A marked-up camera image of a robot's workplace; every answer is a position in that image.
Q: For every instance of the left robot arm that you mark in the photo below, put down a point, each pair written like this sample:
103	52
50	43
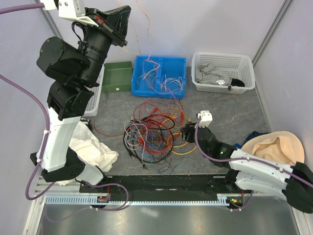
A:
75	71

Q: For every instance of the blue cloth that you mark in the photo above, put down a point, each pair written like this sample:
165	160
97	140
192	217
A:
248	138

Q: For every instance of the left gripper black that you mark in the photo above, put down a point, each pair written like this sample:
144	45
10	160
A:
115	24

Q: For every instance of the grey aluminium corner post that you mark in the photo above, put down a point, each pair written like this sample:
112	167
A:
272	29

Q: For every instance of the blue divided plastic bin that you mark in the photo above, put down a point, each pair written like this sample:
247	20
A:
158	76

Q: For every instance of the white basket with clothes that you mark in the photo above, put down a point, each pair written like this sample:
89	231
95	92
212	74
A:
237	71

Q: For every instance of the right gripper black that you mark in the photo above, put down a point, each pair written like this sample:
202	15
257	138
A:
189	127

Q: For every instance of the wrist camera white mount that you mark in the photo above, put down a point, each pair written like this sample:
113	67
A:
72	10
205	118

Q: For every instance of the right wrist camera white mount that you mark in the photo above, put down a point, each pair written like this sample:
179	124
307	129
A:
205	118

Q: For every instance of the green plastic box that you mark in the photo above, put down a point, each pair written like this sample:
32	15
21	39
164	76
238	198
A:
117	77

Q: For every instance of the white cloth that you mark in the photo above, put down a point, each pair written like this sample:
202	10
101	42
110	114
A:
90	149

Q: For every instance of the grey adidas sweatshirt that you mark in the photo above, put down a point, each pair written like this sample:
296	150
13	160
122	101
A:
211	75

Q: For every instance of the left grey aluminium post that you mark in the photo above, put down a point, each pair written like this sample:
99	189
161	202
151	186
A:
55	31

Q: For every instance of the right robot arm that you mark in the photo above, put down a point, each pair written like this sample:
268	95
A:
270	163

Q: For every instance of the empty white basket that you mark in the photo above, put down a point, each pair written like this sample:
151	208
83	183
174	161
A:
93	104

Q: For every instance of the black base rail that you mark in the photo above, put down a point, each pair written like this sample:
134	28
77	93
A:
157	188

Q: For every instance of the beige bucket hat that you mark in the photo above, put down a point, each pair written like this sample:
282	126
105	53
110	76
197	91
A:
280	147

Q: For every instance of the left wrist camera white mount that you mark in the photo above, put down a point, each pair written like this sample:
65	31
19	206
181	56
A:
72	10

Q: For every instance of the black cloth in basket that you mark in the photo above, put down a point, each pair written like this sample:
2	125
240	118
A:
237	82

